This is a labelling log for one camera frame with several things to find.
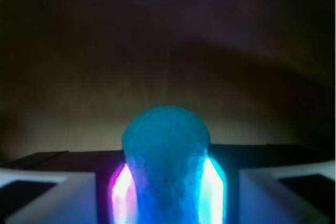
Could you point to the gripper right finger with cyan light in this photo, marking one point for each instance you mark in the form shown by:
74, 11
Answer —
267, 184

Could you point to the gripper left finger with pink light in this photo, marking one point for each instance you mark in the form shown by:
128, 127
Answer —
68, 187

